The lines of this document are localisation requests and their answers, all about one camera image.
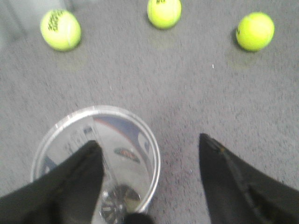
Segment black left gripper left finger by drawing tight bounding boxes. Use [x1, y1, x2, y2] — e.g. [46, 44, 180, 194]
[0, 140, 104, 224]

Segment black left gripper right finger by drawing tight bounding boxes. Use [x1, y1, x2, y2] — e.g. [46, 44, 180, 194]
[199, 133, 299, 224]

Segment white blue tennis ball can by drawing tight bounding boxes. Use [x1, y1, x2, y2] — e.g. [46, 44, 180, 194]
[30, 105, 161, 224]

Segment right yellow tennis ball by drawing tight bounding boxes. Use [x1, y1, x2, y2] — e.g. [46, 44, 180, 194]
[235, 12, 275, 52]

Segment yellow tennis ball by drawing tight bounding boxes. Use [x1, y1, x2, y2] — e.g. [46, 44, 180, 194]
[147, 0, 182, 29]
[235, 12, 275, 52]

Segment Roland Garros printed tennis ball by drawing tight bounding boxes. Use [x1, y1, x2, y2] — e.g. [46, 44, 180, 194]
[40, 9, 81, 51]

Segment centre yellow tennis ball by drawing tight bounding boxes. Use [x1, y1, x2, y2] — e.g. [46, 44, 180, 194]
[147, 0, 182, 29]

